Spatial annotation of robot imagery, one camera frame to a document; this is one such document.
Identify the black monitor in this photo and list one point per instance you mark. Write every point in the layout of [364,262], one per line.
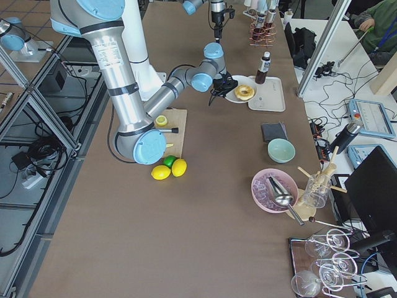
[372,191]

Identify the dark drink bottle on tray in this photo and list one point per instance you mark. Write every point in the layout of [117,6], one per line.
[263,68]

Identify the upper whole lemon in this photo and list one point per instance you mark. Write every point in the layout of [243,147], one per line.
[179,167]

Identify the wooden mug tree stand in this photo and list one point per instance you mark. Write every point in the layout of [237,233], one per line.
[307,212]

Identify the steel ice scoop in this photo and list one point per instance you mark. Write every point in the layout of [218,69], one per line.
[283,198]

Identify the glass pitcher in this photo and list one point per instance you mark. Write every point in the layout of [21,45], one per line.
[316,192]

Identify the lower whole lemon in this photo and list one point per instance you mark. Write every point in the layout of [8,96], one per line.
[160,172]

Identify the copper wire bottle rack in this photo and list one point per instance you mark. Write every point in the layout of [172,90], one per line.
[264,37]

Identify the half lemon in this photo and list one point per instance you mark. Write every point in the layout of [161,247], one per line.
[161,120]

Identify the green lime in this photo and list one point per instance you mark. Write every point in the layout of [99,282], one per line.
[169,160]

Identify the white plate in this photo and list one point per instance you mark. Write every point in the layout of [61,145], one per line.
[241,80]

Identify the steel muddler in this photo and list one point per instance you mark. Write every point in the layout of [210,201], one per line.
[171,130]

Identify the teach pendant tablet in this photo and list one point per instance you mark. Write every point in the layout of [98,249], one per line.
[373,117]

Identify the wooden cutting board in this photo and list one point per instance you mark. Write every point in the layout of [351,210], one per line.
[176,118]

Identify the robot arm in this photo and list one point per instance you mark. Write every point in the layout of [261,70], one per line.
[114,30]
[218,10]

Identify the mint green bowl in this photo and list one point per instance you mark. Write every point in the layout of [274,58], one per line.
[281,150]

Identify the whole lemon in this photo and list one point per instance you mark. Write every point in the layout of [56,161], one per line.
[160,172]
[179,167]

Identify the cream rabbit tray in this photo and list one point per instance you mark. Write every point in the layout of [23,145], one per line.
[269,96]

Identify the black water bottle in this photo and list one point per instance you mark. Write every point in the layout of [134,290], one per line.
[349,132]

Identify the grey folded cloth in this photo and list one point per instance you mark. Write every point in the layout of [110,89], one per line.
[273,131]

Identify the glazed ring donut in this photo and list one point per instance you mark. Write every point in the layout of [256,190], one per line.
[244,92]

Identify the wine glass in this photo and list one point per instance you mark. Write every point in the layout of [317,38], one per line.
[331,277]
[323,245]
[342,262]
[306,284]

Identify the dark bottle in rack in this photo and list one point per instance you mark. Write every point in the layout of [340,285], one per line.
[260,19]

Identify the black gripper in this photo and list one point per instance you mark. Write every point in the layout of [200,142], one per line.
[217,18]
[226,77]

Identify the pink ice bowl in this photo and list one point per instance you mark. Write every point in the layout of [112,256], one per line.
[262,194]

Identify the person in green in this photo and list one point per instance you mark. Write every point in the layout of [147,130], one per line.
[379,25]

